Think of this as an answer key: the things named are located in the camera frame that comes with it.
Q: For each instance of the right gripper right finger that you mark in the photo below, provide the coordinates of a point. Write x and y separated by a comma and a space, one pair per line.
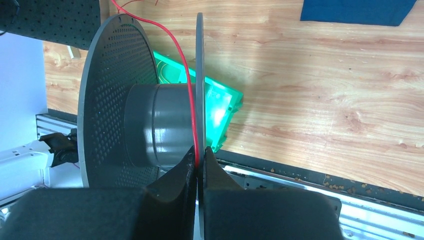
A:
231, 212

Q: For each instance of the green three-compartment bin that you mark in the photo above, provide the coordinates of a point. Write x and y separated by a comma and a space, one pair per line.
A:
221, 101

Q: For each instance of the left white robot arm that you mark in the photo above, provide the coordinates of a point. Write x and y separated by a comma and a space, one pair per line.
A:
48, 162

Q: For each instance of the dark grey dotted garment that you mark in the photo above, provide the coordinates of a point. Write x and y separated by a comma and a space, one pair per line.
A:
68, 22

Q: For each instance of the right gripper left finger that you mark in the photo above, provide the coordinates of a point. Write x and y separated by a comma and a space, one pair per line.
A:
163, 210

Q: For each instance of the wooden clothes rack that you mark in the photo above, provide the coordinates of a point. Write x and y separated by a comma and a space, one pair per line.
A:
104, 13

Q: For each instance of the grey plastic cable spool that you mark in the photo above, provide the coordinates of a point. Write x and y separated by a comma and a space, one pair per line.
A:
128, 123

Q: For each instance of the blue printed t-shirt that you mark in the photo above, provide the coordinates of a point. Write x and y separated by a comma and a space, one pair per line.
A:
390, 13

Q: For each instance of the aluminium frame rail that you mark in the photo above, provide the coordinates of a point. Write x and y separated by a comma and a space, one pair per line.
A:
365, 211

